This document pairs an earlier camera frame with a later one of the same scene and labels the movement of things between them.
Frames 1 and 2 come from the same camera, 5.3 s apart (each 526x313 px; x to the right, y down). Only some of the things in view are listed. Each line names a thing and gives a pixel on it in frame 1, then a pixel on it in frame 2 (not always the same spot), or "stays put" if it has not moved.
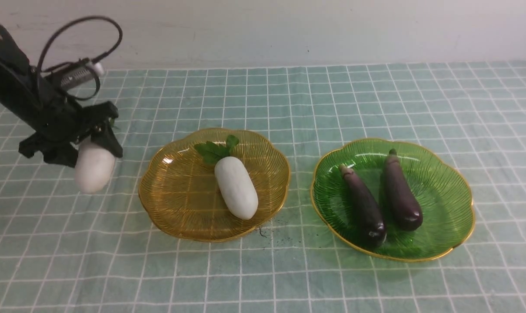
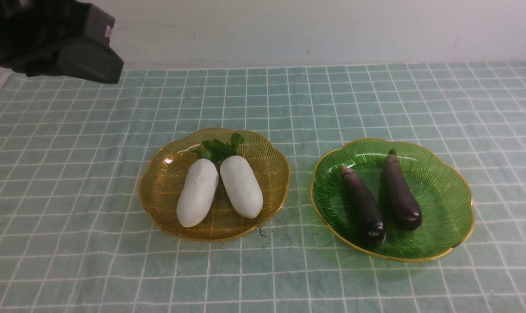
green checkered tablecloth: (51, 247) stays put
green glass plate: (444, 192) stays put
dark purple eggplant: (370, 222) stays put
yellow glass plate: (180, 195) stays put
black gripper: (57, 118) to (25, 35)
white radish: (94, 167) to (198, 190)
